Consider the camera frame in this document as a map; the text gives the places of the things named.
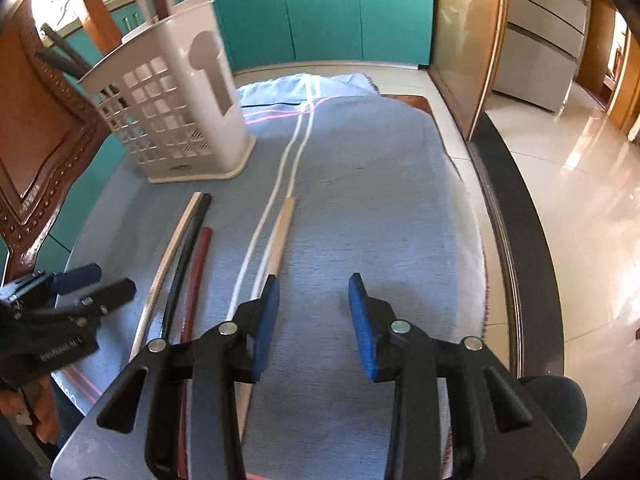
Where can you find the black chopstick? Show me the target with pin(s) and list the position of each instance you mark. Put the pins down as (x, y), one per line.
(187, 249)
(63, 56)

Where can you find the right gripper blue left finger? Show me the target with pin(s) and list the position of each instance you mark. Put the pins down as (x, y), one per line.
(132, 431)

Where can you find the blue striped cloth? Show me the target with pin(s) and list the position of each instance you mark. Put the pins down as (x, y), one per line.
(375, 194)

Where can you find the wood framed glass sliding door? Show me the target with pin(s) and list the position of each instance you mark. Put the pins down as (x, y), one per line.
(467, 42)

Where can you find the dark red chopstick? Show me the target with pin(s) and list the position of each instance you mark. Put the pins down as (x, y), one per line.
(186, 335)

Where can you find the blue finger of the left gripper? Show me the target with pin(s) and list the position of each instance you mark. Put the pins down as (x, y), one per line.
(101, 302)
(66, 282)

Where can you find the grey plastic utensil basket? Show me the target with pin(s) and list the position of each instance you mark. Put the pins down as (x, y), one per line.
(168, 96)

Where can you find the silver refrigerator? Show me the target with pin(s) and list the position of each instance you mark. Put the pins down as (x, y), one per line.
(541, 50)

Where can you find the white patterned chopstick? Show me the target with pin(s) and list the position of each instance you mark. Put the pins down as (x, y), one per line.
(162, 270)

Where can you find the wooden doorway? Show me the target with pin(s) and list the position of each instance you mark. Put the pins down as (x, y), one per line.
(601, 67)

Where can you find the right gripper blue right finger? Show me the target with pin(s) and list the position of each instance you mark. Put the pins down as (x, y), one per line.
(498, 430)

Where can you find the person left hand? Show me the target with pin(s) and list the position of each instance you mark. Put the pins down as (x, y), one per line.
(44, 412)

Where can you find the carved wooden chair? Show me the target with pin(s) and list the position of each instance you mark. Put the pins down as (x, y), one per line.
(49, 135)

